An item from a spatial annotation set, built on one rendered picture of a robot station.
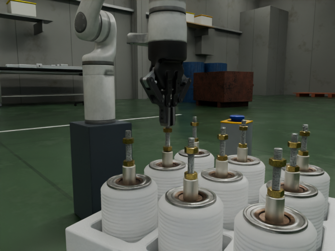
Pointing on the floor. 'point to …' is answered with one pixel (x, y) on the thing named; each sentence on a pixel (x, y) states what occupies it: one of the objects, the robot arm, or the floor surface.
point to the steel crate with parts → (223, 88)
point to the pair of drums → (193, 66)
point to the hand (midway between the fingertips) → (167, 116)
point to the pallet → (315, 94)
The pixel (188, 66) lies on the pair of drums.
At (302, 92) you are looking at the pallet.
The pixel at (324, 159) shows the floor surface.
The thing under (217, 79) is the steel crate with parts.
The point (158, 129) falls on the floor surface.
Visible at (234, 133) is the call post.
